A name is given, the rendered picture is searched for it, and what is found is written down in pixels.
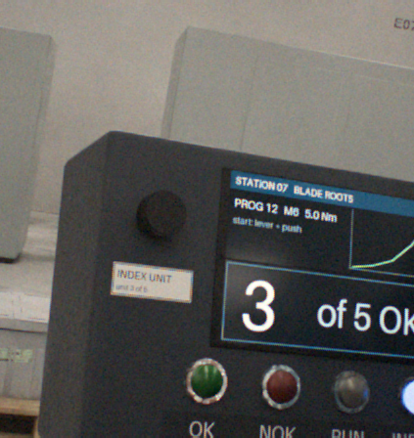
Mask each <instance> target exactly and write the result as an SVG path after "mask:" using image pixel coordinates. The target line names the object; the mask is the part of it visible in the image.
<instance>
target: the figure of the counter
mask: <svg viewBox="0 0 414 438"><path fill-rule="evenodd" d="M297 278H298V269H293V268H284V267H277V266H269V265H261V264H254V263H245V261H238V260H230V259H225V270H224V284H223V297H222V312H221V326H220V341H219V342H227V343H237V344H248V345H259V346H270V347H281V348H293V349H294V331H295V313H296V296H297Z"/></svg>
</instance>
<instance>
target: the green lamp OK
mask: <svg viewBox="0 0 414 438"><path fill-rule="evenodd" d="M226 384H227V377H226V372H225V370H224V368H222V366H221V365H220V364H219V363H217V362H216V361H214V360H212V359H207V358H204V359H199V360H196V361H195V362H193V363H192V364H191V365H190V366H189V367H188V369H187V371H186V372H185V377H184V386H185V390H186V392H187V394H188V395H189V397H190V398H191V399H192V400H194V401H195V402H197V403H200V404H208V403H212V402H215V401H216V400H218V399H219V398H220V397H221V396H222V395H223V393H224V391H225V389H226Z"/></svg>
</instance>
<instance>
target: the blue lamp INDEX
mask: <svg viewBox="0 0 414 438"><path fill-rule="evenodd" d="M398 401H399V406H400V407H401V409H402V410H403V412H404V413H405V414H406V415H407V416H410V417H413V418H414V376H412V377H409V378H407V379H406V380H405V381H404V382H403V383H402V384H401V386H400V389H399V392H398Z"/></svg>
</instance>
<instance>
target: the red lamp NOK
mask: <svg viewBox="0 0 414 438"><path fill-rule="evenodd" d="M260 393H261V396H262V398H263V400H264V401H265V403H266V404H268V405H269V406H270V407H272V408H276V409H281V410H283V408H287V407H290V406H291V405H292V404H293V403H294V402H295V401H296V400H297V398H298V397H299V393H300V382H299V377H298V374H297V373H296V372H295V371H294V370H293V369H292V368H290V367H288V366H284V365H274V366H271V367H270V368H268V369H267V370H266V371H265V372H264V374H263V375H262V379H261V381H260Z"/></svg>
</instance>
